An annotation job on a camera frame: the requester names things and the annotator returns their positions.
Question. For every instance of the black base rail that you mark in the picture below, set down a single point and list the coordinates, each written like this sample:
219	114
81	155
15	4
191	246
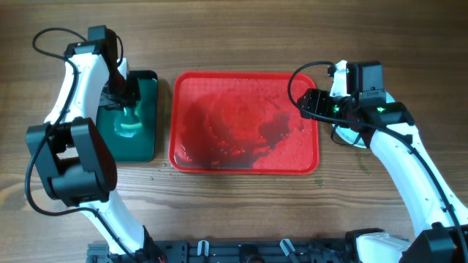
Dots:
312	251

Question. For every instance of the dark green tray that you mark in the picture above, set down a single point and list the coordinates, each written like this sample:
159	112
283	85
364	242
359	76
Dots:
141	147

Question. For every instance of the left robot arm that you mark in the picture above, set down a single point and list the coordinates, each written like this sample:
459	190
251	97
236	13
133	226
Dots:
71	158

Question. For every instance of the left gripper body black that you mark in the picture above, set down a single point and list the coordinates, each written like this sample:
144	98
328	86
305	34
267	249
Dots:
118	92

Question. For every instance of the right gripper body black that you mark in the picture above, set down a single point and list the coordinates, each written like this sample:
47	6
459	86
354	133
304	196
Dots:
325	106

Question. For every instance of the light blue plate top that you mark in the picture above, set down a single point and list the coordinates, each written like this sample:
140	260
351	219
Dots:
351	137

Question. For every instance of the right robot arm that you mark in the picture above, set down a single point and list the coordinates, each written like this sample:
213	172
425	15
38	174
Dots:
438	217

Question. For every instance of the red plastic tray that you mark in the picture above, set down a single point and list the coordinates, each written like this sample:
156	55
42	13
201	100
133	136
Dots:
241	122

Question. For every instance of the green sponge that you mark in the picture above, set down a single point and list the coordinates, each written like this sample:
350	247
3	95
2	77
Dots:
127	123

